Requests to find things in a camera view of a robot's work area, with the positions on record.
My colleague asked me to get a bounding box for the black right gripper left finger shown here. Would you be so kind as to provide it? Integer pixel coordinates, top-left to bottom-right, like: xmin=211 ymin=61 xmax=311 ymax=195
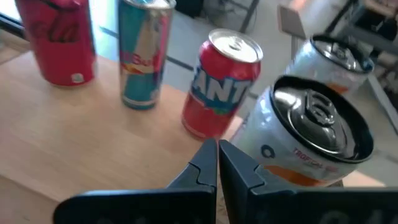
xmin=52 ymin=138 xmax=218 ymax=224

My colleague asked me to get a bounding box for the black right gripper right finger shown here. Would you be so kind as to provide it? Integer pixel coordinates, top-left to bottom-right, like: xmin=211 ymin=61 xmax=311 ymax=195
xmin=218 ymin=139 xmax=398 ymax=224

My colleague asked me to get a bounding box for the white orange energy drink can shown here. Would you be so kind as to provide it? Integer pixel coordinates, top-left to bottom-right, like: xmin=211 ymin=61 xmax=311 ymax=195
xmin=231 ymin=74 xmax=375 ymax=187
xmin=284 ymin=33 xmax=375 ymax=96

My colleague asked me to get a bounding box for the red Fanta strawberry can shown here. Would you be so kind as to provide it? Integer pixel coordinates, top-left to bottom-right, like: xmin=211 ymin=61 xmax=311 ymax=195
xmin=181 ymin=27 xmax=264 ymax=140

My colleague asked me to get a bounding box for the blue silver Red Bull can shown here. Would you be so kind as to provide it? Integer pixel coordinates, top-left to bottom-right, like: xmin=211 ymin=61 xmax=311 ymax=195
xmin=117 ymin=0 xmax=177 ymax=111

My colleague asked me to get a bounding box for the red Coca-Cola can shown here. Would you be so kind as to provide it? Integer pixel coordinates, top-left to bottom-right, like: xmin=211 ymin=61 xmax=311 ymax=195
xmin=14 ymin=0 xmax=97 ymax=87

